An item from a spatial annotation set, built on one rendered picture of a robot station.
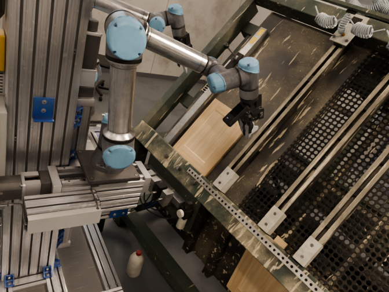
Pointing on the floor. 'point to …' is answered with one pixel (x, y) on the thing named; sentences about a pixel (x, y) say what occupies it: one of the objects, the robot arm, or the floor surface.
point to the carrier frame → (207, 248)
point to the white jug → (135, 264)
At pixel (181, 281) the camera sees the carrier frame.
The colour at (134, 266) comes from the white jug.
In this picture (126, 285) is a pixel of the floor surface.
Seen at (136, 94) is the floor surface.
